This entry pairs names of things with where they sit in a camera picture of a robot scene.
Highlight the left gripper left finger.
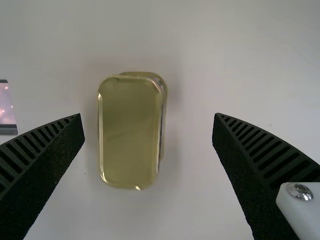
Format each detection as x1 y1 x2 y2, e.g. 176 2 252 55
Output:
0 112 84 240

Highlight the gold rectangular tin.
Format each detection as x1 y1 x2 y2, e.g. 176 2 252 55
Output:
96 71 168 193

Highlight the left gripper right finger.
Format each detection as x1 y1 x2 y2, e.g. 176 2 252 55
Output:
211 112 320 240

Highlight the small square scanner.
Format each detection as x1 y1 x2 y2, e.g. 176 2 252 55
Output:
0 79 19 136

